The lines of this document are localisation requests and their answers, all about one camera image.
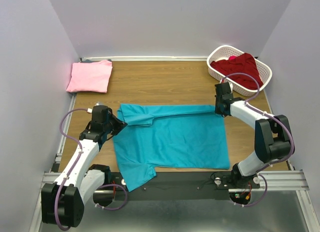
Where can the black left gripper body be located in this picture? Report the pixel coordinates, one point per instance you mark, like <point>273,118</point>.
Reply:
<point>107,126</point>

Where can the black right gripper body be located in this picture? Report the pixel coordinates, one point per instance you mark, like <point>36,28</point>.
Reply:
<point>217,106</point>

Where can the teal t-shirt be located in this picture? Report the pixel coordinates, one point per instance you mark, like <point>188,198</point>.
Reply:
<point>174,136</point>

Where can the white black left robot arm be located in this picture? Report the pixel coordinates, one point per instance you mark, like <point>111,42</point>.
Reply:
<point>63,201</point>

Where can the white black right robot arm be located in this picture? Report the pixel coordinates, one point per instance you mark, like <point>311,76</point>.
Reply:
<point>273,141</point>

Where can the dark red t-shirt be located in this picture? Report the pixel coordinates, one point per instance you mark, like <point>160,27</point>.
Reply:
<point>244,63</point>

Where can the magenta garment in basket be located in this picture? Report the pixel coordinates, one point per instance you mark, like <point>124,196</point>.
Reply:
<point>232,58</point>

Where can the white plastic laundry basket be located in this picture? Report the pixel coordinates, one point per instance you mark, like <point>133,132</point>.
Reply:
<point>223,53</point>

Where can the folded pink t-shirt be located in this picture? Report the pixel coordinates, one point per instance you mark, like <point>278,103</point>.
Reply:
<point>90,77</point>

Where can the dark folded t-shirt underneath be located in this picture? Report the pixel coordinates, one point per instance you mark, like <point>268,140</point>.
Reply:
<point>96,61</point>

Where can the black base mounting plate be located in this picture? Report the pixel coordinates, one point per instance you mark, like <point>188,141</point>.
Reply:
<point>218,185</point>

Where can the aluminium table frame rail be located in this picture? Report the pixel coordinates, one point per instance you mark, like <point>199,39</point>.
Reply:
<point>275,180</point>

